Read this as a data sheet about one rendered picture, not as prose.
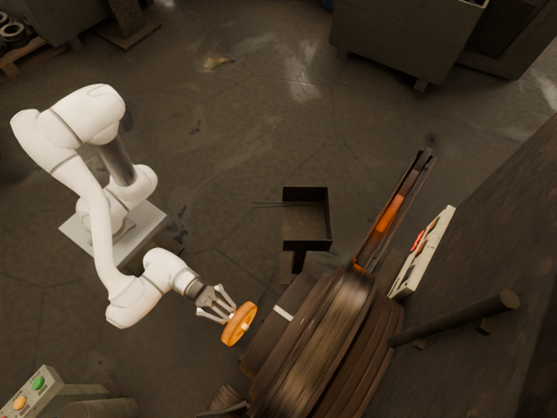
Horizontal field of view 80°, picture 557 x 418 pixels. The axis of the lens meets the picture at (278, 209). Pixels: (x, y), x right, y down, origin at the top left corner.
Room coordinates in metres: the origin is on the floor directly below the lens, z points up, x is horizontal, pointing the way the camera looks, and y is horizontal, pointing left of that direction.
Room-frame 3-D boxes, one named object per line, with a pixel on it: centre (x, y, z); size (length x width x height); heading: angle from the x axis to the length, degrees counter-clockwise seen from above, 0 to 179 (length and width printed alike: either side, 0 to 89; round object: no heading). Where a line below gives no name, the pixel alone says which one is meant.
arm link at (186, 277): (0.30, 0.31, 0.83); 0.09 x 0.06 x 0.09; 147
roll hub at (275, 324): (0.14, -0.01, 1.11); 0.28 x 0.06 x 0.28; 147
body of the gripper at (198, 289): (0.26, 0.25, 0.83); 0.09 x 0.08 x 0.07; 57
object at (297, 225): (0.66, -0.12, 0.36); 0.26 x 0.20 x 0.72; 2
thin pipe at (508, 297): (0.08, -0.21, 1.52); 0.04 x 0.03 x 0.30; 147
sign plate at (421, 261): (0.31, -0.37, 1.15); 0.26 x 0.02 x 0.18; 147
